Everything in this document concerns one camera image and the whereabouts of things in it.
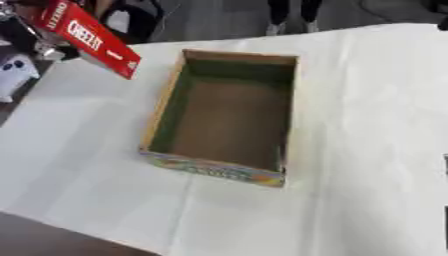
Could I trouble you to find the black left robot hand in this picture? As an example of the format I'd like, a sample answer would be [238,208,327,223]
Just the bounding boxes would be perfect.
[0,6,83,63]

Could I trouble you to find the red cracker box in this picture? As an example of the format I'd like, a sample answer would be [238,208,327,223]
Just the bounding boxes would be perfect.
[29,0,144,81]

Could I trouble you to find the tan cardboard box green inside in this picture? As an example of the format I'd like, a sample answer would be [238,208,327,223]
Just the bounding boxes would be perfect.
[138,48,301,189]

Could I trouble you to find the black chair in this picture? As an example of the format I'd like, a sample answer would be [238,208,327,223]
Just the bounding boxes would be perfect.
[96,0,168,45]

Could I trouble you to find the person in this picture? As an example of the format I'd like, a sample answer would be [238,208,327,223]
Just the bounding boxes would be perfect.
[264,0,326,37]

